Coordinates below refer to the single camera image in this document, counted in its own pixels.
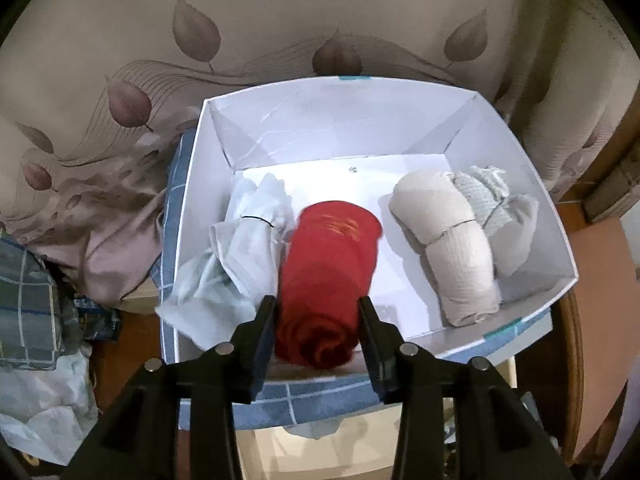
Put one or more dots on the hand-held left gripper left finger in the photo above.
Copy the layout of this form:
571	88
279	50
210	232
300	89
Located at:
262	340

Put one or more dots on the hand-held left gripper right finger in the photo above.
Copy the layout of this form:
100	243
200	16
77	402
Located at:
372	345

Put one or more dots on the red underwear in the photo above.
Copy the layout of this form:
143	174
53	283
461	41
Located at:
325	270

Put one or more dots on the light wooden drawer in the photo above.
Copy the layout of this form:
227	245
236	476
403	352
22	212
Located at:
325	460

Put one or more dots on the cream underwear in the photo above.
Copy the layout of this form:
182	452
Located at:
450	240

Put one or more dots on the white mesh underwear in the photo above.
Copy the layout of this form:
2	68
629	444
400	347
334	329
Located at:
515	225

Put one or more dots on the white paper box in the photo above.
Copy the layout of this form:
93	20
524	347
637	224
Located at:
350	125

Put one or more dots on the blue checked cloth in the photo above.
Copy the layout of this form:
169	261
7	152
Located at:
310	400

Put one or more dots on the beige box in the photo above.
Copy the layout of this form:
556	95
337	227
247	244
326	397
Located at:
142	302

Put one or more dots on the dark patterned cloth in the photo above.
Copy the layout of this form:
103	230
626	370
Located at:
95	320

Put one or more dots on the brown wooden furniture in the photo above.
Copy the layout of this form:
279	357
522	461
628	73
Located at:
570	360

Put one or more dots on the white plastic bag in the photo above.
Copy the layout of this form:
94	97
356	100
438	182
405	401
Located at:
40	400

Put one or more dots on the green plaid cloth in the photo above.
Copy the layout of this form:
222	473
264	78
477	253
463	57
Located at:
30	310

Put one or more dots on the leaf print bed sheet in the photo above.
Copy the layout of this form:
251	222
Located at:
150	60

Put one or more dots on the cream knitted blanket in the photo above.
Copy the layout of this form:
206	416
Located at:
565	85

